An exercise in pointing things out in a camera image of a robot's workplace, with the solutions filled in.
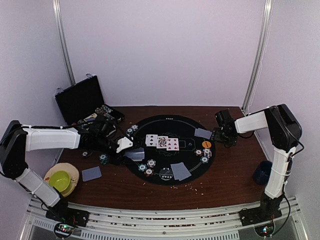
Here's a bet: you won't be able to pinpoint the right aluminium frame post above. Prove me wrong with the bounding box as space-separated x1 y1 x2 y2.
241 0 274 115

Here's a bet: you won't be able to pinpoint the left aluminium frame post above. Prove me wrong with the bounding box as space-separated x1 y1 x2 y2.
52 0 76 86

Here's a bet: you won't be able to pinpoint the blue green chip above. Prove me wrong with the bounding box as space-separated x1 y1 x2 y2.
200 156 209 164

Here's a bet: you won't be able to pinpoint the beige plate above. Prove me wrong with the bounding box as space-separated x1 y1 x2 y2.
44 163 80 197

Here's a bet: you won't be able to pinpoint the green fifty chip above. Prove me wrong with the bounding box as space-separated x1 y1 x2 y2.
138 163 148 172

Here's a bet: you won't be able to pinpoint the black poker chip case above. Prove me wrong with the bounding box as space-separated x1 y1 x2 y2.
54 75 125 125

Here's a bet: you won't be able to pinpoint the ace card deck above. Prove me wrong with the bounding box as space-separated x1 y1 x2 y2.
83 113 98 122

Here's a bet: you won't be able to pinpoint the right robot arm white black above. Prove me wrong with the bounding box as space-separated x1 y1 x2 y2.
211 103 303 199

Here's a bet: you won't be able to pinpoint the card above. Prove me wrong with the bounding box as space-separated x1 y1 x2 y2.
170 164 179 180
174 162 192 181
194 128 212 140

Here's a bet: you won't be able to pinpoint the round black poker mat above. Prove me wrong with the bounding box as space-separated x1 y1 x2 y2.
125 115 216 186

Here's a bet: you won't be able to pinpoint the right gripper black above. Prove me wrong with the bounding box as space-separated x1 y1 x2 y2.
211 127 237 146

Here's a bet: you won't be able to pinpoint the blue ten chips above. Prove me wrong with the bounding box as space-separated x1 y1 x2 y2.
202 148 212 159

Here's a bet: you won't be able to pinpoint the orange big blind button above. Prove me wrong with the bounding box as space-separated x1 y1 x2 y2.
202 141 212 149

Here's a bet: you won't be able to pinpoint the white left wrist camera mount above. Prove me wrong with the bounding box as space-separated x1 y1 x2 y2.
116 136 134 153

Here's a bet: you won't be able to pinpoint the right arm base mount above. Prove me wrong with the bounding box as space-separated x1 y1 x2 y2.
239 195 283 227

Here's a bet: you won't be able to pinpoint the clear dealer button disc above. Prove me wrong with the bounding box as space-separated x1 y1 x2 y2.
159 167 173 181

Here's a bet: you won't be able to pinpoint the green chip stack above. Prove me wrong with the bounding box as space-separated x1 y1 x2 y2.
99 154 109 165

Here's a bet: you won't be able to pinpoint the aluminium frame post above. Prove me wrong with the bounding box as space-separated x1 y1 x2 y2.
241 0 274 115
52 0 76 86

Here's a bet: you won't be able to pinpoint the dark blue mug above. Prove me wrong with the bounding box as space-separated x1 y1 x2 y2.
252 160 273 186

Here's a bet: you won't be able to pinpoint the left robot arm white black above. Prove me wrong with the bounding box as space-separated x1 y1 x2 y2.
0 116 140 222

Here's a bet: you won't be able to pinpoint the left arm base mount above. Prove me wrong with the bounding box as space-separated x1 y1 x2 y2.
41 199 90 240

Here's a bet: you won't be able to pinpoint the playing card deck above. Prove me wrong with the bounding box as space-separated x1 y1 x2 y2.
124 147 145 162

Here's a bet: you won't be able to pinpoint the white blue chip stack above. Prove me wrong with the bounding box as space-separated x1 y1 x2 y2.
147 159 156 168

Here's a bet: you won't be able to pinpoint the blue ten chip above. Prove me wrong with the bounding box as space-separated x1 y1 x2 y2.
131 124 138 131

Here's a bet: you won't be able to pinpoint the queen of hearts card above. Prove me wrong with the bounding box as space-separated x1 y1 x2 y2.
156 135 168 149

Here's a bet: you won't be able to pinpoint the aluminium front rail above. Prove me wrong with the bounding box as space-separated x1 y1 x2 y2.
18 197 310 240

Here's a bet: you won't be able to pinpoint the green plastic bowl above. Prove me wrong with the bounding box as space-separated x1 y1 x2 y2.
49 170 71 193

